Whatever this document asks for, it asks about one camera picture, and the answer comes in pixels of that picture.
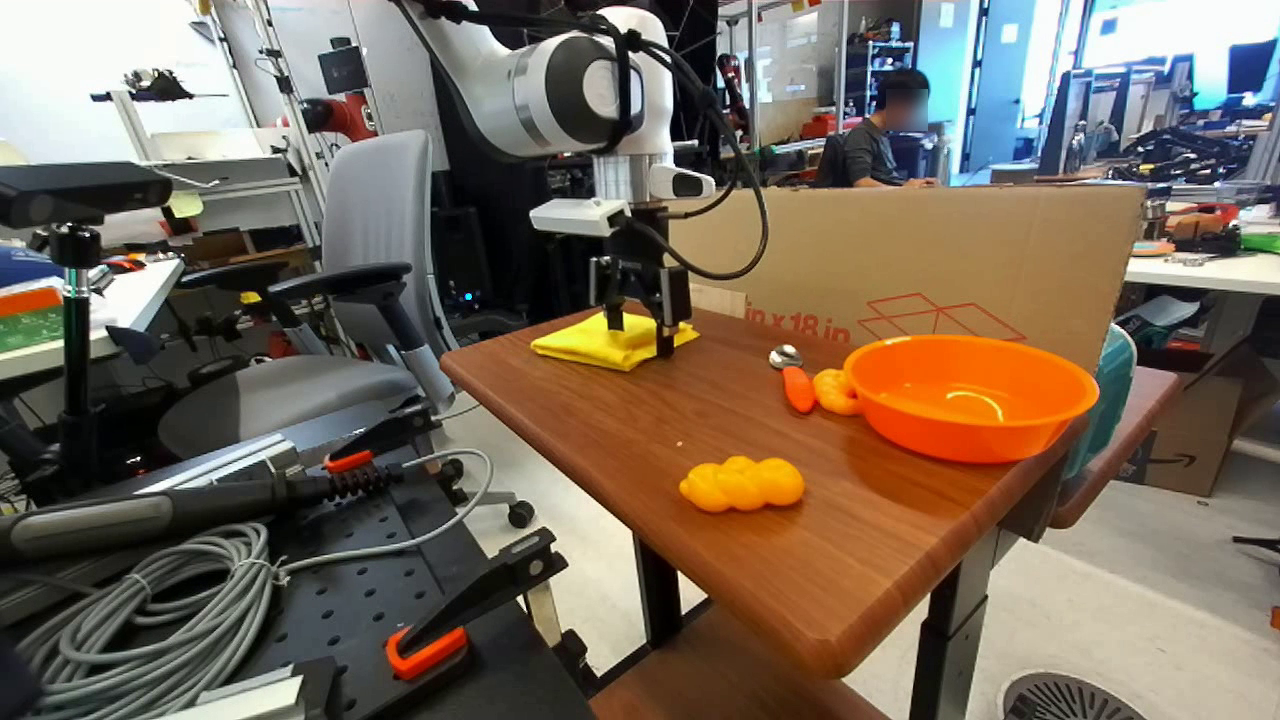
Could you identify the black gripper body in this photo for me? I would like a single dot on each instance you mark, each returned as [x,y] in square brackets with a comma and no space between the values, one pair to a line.
[642,262]

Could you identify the black perforated mounting board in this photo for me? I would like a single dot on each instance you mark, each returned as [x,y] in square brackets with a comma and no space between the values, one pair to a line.
[347,613]

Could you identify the long black bar clamp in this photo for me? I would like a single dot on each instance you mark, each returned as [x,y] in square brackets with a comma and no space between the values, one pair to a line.
[200,504]

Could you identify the orange plastic bowl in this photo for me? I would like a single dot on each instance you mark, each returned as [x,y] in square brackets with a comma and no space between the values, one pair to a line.
[975,400]

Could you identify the cardboard box under desk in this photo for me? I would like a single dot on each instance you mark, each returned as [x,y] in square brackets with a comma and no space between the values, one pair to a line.
[1200,424]

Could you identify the orange plush toy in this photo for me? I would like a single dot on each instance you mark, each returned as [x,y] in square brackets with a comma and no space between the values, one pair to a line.
[742,484]

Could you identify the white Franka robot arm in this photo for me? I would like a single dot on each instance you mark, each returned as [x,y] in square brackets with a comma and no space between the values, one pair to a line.
[534,94]

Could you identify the white desk top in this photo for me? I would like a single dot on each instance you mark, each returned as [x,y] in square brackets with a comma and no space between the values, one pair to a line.
[1200,272]

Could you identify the yellow towel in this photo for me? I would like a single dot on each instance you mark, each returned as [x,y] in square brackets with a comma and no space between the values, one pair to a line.
[593,345]

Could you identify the black camera on pole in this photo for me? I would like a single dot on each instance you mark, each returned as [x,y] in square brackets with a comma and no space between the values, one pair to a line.
[82,193]

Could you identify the teal rounded object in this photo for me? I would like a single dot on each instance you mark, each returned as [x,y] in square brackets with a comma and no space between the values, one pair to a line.
[1119,380]

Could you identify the large brown cardboard panel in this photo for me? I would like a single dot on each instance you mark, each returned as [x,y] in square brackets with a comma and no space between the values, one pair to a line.
[935,252]

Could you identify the grey padded armchair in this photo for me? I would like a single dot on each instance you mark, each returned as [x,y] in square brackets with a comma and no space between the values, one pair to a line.
[380,212]

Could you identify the seated person in dark shirt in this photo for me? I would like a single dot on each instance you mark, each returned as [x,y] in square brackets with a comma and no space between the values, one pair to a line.
[865,149]

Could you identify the black table frame legs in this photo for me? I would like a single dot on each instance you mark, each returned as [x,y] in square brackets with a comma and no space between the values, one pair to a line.
[961,641]

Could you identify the brown wooden lower shelf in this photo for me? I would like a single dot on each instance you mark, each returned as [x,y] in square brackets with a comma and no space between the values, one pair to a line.
[723,673]

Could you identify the black clamp with orange grip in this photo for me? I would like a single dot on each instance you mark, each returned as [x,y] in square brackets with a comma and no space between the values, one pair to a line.
[462,623]

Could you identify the black floor fan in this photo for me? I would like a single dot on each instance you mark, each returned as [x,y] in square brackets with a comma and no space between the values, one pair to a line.
[1065,702]

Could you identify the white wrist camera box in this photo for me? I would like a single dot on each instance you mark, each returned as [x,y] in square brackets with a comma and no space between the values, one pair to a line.
[579,219]

